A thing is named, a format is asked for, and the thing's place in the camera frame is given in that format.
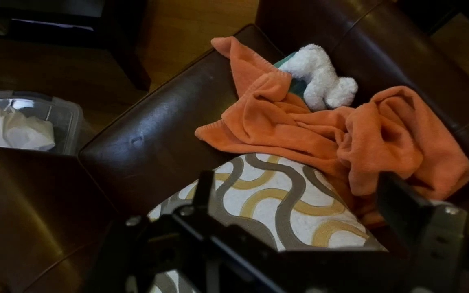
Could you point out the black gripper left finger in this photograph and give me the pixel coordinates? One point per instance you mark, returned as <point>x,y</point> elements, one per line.
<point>206,253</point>

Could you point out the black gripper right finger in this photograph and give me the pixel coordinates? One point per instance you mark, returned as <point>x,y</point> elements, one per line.
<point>437,237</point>

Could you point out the dark brown leather couch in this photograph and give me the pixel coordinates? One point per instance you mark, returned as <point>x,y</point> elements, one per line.
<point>56,210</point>

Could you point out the patterned throw pillow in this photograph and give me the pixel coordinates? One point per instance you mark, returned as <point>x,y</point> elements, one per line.
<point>289,206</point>

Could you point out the orange blanket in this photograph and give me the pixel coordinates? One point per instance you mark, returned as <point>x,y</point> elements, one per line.
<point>351,145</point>

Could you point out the green book under toy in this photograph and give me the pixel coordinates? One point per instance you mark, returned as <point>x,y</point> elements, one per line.
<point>294,82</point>

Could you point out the white plush toy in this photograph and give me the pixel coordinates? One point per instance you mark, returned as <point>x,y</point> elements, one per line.
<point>323,87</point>

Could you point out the clear plastic storage bin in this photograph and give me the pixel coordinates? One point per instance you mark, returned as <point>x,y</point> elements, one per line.
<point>32,121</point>

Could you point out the black coffee table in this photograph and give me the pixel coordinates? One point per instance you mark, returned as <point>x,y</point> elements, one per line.
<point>112,25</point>

